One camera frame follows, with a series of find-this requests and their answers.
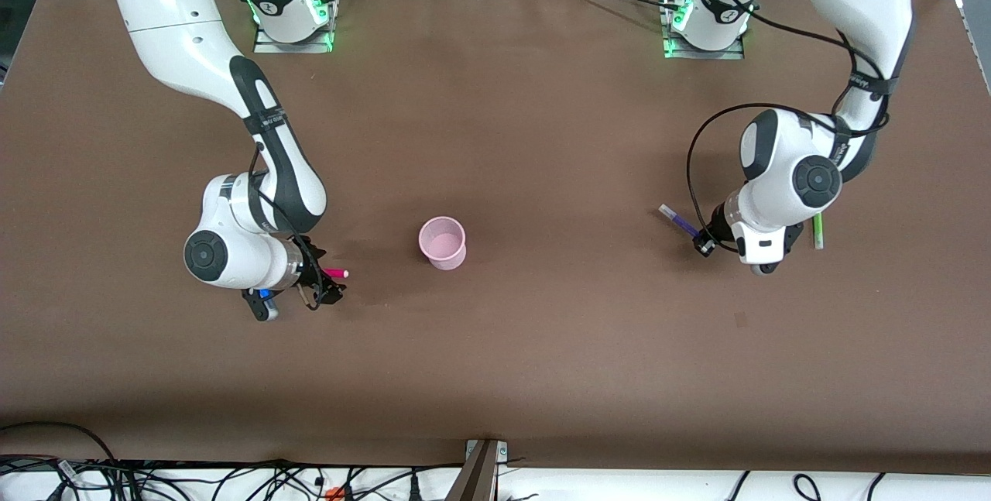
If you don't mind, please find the purple marker pen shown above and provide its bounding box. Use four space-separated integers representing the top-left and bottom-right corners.
658 204 701 239

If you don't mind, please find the pink plastic cup holder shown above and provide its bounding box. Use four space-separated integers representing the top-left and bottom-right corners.
418 216 468 271

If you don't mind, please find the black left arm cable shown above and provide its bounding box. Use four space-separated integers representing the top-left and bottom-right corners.
687 0 900 256

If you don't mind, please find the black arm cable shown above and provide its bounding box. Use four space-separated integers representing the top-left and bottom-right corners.
247 140 324 313
687 0 900 256

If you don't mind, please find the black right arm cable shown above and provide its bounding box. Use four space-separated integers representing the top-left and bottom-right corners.
247 140 324 313

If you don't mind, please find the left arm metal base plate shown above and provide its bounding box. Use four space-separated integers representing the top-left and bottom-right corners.
663 0 746 61

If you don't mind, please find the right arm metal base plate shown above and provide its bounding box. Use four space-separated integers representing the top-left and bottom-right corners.
253 0 336 55

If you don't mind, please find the metal table edge bracket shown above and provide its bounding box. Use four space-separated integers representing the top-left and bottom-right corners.
444 438 509 501

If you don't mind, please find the black looping floor cable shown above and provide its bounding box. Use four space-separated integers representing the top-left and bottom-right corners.
0 420 118 501

